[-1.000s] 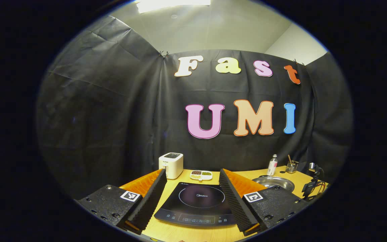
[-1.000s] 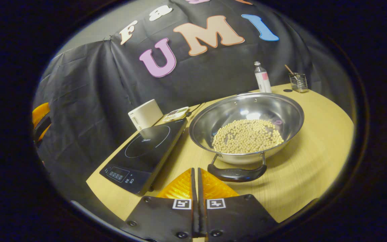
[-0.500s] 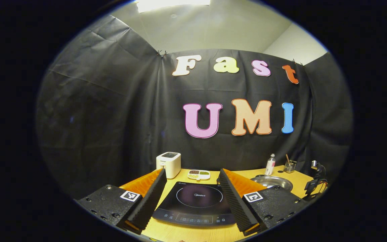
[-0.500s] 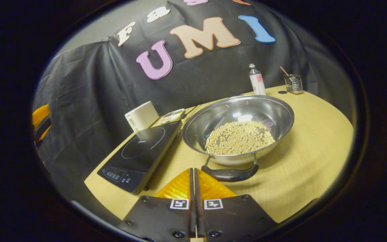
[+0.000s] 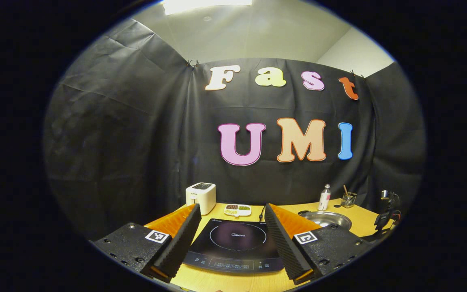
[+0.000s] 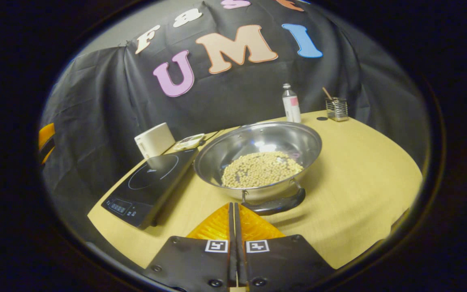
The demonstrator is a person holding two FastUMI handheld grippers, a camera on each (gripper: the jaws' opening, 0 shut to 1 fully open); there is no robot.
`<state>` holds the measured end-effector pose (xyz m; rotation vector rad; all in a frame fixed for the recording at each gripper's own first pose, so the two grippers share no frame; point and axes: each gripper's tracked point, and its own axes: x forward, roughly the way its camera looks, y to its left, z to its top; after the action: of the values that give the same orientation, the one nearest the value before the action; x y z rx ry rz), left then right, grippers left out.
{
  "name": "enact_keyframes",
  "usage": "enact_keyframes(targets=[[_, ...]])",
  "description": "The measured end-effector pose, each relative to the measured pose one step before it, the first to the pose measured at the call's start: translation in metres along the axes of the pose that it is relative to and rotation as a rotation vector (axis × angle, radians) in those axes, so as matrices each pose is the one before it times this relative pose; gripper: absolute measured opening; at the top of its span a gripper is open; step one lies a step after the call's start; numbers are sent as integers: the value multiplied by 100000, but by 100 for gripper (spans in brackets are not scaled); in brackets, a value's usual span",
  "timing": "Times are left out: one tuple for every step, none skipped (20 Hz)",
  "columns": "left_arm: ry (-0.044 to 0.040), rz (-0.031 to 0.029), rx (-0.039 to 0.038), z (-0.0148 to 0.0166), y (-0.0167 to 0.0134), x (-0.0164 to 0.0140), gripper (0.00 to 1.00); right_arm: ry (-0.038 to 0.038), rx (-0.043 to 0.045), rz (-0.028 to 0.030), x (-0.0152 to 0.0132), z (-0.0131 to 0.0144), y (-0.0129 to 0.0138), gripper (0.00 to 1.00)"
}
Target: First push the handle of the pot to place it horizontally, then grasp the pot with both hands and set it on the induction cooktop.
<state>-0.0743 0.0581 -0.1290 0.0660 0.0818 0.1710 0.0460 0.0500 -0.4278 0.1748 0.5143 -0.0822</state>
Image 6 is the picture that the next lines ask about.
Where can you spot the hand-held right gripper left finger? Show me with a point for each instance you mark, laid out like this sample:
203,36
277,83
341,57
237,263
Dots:
230,267

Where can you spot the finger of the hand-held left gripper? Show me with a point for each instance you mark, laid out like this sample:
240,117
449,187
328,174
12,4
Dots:
46,138

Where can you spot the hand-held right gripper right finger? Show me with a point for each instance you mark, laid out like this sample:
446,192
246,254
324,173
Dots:
241,267

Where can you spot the black induction cooktop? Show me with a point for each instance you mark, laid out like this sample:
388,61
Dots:
152,178

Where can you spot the pile of soybeans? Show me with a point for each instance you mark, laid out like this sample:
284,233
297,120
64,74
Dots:
262,170

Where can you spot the white box appliance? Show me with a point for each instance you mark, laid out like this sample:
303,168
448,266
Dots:
154,140

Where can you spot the white divided dish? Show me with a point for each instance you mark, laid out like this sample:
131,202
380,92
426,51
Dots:
189,142

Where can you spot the clear plastic bottle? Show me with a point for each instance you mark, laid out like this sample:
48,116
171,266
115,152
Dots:
291,105

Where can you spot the wooden stick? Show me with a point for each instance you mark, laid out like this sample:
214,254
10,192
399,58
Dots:
326,93

